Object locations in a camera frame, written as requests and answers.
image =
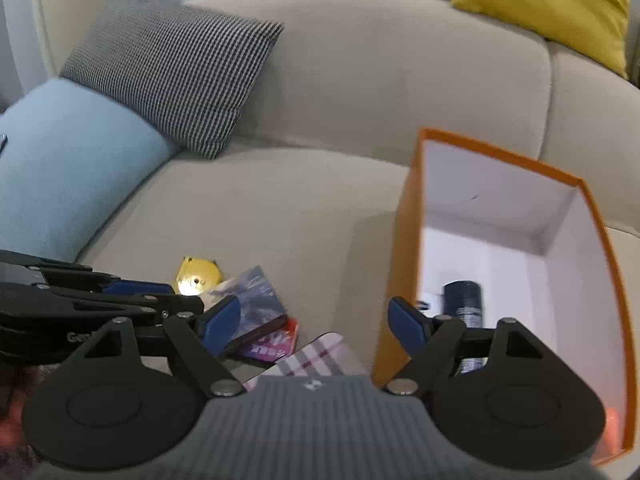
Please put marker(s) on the yellow pillow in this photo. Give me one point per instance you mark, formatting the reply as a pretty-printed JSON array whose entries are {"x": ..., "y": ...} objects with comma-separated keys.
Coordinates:
[{"x": 540, "y": 0}]

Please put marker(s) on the magenta box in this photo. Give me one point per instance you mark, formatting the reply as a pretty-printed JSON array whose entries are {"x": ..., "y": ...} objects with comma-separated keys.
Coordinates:
[{"x": 280, "y": 342}]

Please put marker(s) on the yellow round tape measure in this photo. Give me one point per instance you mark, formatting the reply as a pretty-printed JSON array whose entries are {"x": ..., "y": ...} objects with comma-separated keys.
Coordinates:
[{"x": 197, "y": 275}]

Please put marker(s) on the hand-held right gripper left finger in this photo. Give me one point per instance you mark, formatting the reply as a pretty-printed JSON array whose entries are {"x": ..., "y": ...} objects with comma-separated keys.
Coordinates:
[{"x": 222, "y": 322}]

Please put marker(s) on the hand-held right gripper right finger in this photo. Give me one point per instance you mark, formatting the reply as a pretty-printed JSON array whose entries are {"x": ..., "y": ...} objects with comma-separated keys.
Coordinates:
[{"x": 406, "y": 325}]

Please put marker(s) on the plaid box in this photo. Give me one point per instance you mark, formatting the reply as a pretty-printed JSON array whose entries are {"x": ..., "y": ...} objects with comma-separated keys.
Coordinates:
[{"x": 320, "y": 357}]

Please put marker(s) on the black spray can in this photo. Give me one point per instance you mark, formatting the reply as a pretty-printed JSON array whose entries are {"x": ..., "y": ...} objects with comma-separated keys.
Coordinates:
[{"x": 462, "y": 300}]

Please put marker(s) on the beige sofa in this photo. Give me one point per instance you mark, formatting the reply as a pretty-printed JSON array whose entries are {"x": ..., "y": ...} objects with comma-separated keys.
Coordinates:
[{"x": 350, "y": 85}]

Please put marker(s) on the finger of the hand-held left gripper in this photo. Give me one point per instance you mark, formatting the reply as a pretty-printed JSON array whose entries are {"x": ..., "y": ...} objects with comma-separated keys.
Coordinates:
[
  {"x": 137, "y": 287},
  {"x": 170, "y": 305}
]

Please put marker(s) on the grey checked pillow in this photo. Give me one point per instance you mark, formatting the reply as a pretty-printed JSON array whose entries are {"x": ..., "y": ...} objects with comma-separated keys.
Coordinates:
[{"x": 170, "y": 70}]

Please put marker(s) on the light blue pillow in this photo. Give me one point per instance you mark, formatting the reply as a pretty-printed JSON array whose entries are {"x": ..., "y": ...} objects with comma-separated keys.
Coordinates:
[{"x": 65, "y": 170}]

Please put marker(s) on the orange cardboard box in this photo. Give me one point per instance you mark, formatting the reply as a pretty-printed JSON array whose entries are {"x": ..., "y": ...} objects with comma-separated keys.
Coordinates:
[{"x": 405, "y": 240}]

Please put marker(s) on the purple cloth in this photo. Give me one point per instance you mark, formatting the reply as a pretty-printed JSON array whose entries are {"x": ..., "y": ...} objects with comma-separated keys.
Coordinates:
[{"x": 15, "y": 460}]

